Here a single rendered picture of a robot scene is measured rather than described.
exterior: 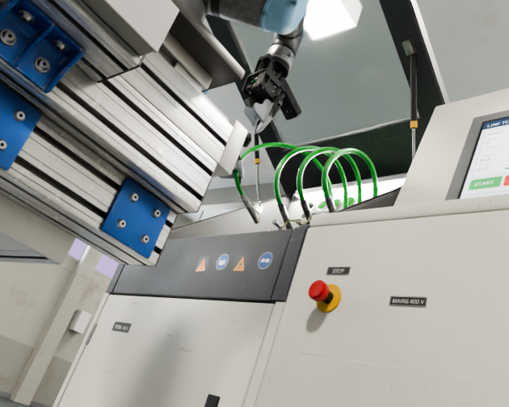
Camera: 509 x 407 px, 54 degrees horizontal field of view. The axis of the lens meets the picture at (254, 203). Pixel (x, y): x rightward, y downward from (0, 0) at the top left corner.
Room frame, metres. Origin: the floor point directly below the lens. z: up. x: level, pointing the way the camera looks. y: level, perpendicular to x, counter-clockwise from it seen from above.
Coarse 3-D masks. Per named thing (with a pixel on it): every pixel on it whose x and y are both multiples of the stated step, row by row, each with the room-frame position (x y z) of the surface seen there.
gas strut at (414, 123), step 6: (414, 54) 1.07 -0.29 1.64; (414, 60) 1.07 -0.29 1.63; (414, 66) 1.08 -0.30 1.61; (414, 72) 1.09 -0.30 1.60; (414, 78) 1.09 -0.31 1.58; (414, 84) 1.10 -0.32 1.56; (414, 90) 1.10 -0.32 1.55; (414, 96) 1.11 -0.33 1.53; (414, 102) 1.11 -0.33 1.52; (414, 108) 1.12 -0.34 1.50; (414, 114) 1.12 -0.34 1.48; (414, 120) 1.13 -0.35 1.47; (414, 126) 1.13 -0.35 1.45; (414, 132) 1.14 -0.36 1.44; (414, 138) 1.15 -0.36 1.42; (414, 144) 1.15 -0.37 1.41; (414, 150) 1.16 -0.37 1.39
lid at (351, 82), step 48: (336, 0) 1.10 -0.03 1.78; (384, 0) 1.01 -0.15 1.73; (240, 48) 1.44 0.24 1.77; (336, 48) 1.22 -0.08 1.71; (384, 48) 1.13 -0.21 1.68; (336, 96) 1.35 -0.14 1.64; (384, 96) 1.25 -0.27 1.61; (432, 96) 1.14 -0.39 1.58; (336, 144) 1.48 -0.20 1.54; (384, 144) 1.36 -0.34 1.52; (288, 192) 1.80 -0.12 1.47
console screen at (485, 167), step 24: (480, 120) 0.99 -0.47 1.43; (504, 120) 0.94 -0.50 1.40; (480, 144) 0.96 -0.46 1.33; (504, 144) 0.91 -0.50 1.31; (456, 168) 0.98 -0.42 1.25; (480, 168) 0.93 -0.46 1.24; (504, 168) 0.89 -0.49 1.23; (456, 192) 0.95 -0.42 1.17; (480, 192) 0.91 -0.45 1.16; (504, 192) 0.87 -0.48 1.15
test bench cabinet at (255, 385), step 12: (96, 312) 1.46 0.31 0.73; (276, 312) 0.93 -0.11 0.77; (276, 324) 0.92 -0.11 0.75; (84, 348) 1.45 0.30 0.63; (264, 348) 0.93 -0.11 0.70; (264, 360) 0.92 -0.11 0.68; (72, 372) 1.45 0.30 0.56; (264, 372) 0.92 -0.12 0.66; (252, 384) 0.93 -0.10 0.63; (60, 396) 1.45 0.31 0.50; (252, 396) 0.92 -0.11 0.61
